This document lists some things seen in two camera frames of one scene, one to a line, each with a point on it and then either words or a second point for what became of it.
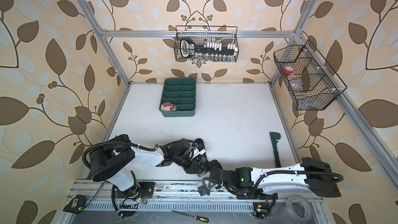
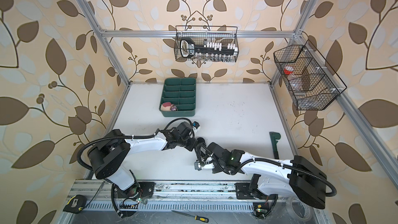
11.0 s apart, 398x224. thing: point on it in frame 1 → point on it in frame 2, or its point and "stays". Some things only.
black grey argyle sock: x=199 y=143 stays
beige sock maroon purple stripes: x=168 y=107 stays
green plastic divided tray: x=181 y=92 stays
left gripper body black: x=204 y=164 → x=193 y=142
